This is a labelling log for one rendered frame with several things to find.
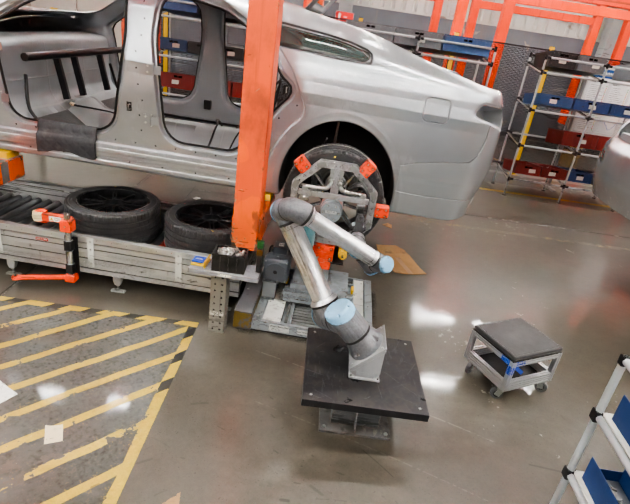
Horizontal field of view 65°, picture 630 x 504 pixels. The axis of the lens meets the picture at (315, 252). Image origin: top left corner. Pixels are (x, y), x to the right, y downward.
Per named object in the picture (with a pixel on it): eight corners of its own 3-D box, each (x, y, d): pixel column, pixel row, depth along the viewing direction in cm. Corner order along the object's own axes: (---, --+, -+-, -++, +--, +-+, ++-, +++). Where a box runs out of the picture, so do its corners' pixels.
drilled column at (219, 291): (227, 324, 324) (231, 268, 307) (223, 333, 315) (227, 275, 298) (212, 322, 324) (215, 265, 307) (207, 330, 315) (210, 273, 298)
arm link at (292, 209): (294, 190, 229) (399, 259, 255) (284, 192, 240) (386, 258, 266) (283, 211, 227) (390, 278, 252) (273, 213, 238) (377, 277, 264)
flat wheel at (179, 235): (250, 228, 406) (252, 202, 396) (258, 265, 348) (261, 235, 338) (167, 225, 389) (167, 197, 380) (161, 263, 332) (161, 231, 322)
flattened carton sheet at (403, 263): (402, 248, 482) (402, 245, 481) (426, 275, 434) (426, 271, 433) (373, 247, 474) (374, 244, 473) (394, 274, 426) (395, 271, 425)
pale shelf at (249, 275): (262, 271, 309) (263, 266, 308) (257, 283, 294) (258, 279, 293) (196, 260, 310) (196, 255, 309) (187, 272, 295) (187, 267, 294)
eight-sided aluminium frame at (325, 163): (366, 246, 326) (382, 167, 304) (366, 251, 320) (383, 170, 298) (286, 233, 328) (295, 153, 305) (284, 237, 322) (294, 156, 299)
